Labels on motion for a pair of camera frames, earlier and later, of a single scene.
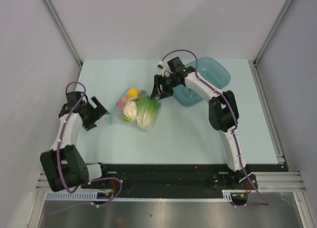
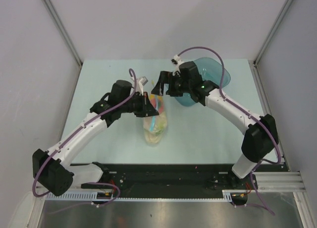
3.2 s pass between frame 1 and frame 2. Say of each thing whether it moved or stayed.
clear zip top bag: moved
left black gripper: moved
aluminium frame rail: stayed
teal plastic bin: stayed
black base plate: stayed
